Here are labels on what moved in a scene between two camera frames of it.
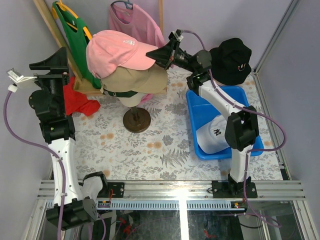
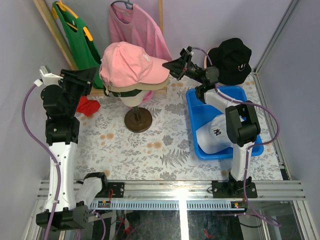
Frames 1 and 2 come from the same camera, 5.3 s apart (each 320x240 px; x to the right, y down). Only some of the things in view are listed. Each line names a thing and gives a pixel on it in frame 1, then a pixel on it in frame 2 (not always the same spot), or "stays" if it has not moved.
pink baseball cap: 108,51 → 125,65
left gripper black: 51,75 → 74,81
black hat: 230,62 stays
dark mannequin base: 136,119 stays
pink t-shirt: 128,18 stays
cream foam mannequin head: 132,101 stays
